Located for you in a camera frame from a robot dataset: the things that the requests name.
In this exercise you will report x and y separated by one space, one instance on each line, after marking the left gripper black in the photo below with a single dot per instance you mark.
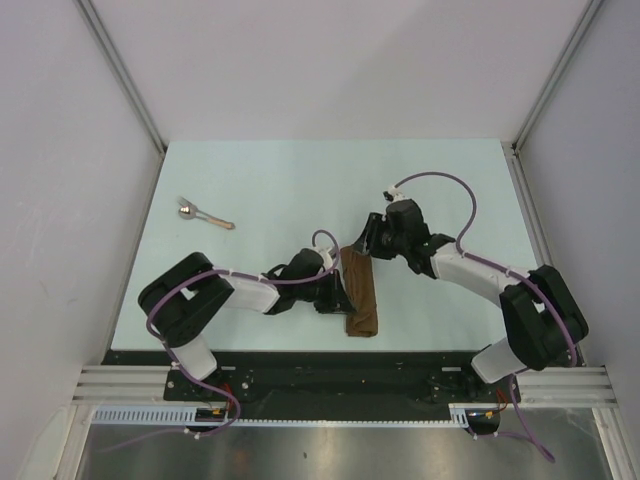
336 298

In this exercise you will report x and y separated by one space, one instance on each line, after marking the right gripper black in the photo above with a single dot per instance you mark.
368 241

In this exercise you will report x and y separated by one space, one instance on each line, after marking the brown cloth napkin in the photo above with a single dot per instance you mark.
360 288

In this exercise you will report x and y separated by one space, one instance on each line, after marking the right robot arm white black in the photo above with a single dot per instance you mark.
541 318

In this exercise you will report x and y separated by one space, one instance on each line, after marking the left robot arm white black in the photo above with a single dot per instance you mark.
180 303

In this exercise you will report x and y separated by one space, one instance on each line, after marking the silver metal spoon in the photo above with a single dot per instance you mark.
221 223

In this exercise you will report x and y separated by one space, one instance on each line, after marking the silver metal fork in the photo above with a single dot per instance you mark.
192 205

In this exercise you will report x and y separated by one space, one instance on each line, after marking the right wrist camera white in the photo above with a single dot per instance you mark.
393 194

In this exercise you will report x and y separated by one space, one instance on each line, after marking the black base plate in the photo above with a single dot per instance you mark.
332 378

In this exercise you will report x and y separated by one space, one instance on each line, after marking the white slotted cable duct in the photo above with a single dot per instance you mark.
444 416

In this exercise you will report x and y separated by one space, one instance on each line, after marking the aluminium frame post right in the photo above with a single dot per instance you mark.
560 67

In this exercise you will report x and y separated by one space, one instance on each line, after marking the aluminium frame post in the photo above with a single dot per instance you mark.
560 67
116 64

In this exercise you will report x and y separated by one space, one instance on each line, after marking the aluminium frame rail front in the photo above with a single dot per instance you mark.
585 387

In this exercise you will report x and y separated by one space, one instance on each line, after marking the aluminium frame post left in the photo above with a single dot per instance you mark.
116 64

